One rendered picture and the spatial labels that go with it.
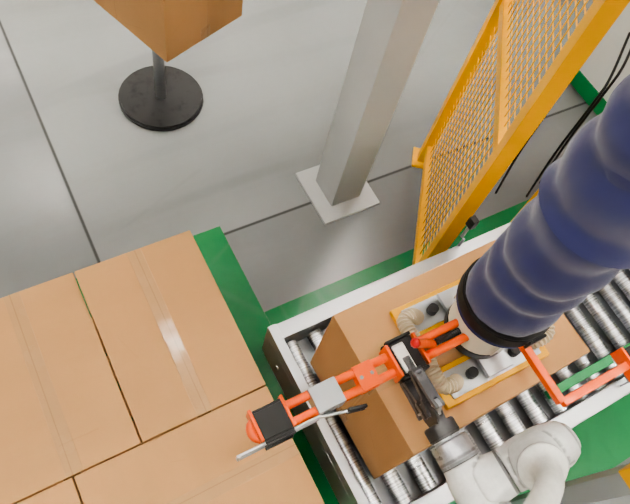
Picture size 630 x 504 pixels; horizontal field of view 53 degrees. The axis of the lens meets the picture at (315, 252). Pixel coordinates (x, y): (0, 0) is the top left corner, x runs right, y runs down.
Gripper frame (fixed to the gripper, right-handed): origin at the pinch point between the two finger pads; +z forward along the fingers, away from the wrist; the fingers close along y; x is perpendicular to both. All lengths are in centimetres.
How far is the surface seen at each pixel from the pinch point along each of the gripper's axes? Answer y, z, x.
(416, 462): 52, -22, 10
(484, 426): 53, -23, 36
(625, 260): -55, -9, 21
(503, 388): 12.5, -16.6, 26.3
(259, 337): 108, 49, -3
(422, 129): 110, 115, 122
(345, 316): 13.0, 18.2, -1.9
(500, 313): -20.8, -3.6, 16.6
